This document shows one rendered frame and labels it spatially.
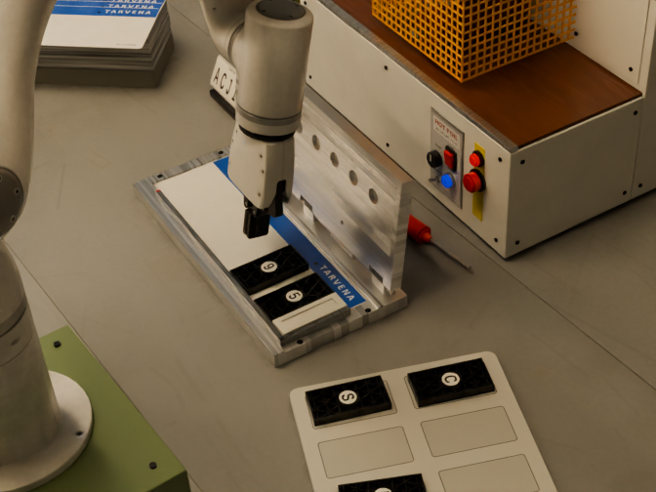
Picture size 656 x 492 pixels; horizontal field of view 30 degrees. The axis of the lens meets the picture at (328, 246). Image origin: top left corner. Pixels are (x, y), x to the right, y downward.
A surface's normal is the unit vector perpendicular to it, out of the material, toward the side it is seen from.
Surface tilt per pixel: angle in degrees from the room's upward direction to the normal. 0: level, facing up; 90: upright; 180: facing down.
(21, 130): 78
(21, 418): 87
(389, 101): 90
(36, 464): 3
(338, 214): 83
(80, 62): 90
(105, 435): 3
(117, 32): 0
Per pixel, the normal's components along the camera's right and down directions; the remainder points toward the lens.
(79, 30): -0.05, -0.76
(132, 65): -0.15, 0.66
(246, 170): -0.85, 0.21
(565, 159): 0.52, 0.54
